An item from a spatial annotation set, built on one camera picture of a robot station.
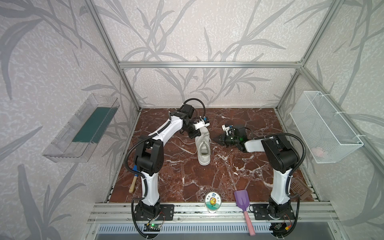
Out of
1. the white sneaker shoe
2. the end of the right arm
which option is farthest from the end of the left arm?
the end of the right arm

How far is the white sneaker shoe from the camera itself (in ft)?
2.83

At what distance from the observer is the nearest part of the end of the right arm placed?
800mm
